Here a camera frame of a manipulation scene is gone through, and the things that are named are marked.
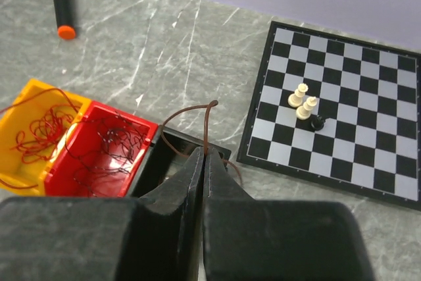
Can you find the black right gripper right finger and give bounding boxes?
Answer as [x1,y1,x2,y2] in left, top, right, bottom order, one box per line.
[203,149,375,280]

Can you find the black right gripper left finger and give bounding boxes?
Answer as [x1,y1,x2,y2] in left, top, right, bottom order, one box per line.
[1,148,205,280]

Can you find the black thin cable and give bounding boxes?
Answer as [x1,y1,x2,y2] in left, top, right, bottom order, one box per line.
[64,115,149,196]

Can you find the dark brown cable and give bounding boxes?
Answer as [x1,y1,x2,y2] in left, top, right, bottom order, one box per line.
[160,99,243,190]

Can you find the red cable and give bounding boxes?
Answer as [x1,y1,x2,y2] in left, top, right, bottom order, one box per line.
[0,88,83,192]

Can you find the black plastic bin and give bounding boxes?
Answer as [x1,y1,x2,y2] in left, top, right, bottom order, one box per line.
[127,124,233,198]

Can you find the red plastic bin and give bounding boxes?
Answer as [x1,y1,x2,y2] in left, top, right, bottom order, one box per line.
[45,101,159,197]

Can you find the black chess piece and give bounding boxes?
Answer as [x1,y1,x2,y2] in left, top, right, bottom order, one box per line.
[310,115,326,131]

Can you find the white chess piece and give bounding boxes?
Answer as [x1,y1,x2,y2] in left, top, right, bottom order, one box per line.
[287,83,309,108]
[295,97,318,120]

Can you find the yellow plastic bin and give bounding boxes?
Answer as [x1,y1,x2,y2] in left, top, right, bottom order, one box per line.
[1,78,91,195]

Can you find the black white chessboard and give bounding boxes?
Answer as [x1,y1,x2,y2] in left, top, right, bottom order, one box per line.
[237,22,420,210]

